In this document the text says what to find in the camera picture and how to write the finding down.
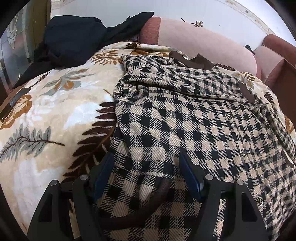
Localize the black beige checked coat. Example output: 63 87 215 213
98 54 295 240

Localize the cream leaf-print fleece blanket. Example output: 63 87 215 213
1 42 295 240

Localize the pink headboard cushion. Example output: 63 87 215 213
138 16 261 78
254 34 295 88

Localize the wooden door with stained glass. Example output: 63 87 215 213
1 1 51 93

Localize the black garment pile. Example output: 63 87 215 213
15 11 154 87

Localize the small metal wall fixture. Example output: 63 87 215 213
190 20 204 27

